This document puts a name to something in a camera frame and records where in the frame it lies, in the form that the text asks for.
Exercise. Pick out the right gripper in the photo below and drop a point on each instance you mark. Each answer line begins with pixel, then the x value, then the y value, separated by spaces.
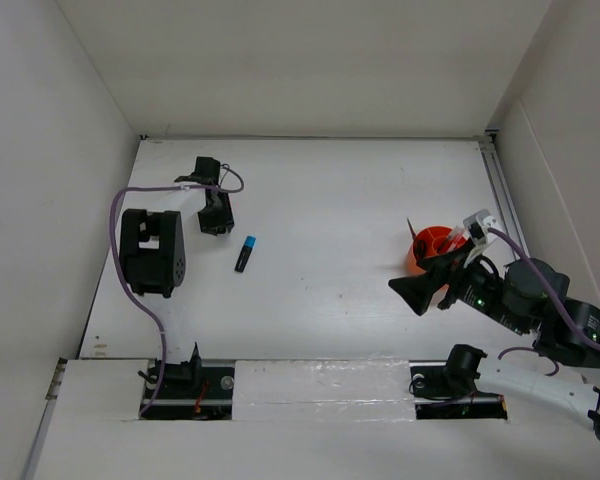
pixel 416 289

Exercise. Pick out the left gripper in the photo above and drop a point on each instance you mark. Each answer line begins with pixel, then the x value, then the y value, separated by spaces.
pixel 211 226

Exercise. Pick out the blue capped highlighter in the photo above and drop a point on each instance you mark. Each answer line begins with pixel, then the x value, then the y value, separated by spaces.
pixel 244 254

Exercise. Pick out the pink pen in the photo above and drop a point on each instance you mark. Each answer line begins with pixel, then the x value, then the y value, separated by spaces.
pixel 455 237

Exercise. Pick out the black gel pen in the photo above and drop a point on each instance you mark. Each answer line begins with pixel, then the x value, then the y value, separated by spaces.
pixel 446 245

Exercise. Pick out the black handled scissors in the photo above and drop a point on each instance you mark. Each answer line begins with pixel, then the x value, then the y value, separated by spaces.
pixel 419 246

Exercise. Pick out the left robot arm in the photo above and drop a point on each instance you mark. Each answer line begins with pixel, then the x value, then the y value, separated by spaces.
pixel 148 248

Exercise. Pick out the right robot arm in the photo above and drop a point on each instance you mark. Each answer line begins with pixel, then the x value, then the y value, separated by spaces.
pixel 569 336

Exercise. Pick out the orange round divided container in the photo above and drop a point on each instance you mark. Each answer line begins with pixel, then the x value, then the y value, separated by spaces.
pixel 435 237

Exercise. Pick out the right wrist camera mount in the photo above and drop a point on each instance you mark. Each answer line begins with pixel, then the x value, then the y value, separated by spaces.
pixel 478 228

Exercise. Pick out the aluminium rail right side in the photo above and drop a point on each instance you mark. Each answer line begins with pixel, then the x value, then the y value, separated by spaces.
pixel 515 240

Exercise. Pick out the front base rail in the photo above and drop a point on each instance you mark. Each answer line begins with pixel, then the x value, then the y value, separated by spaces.
pixel 271 391

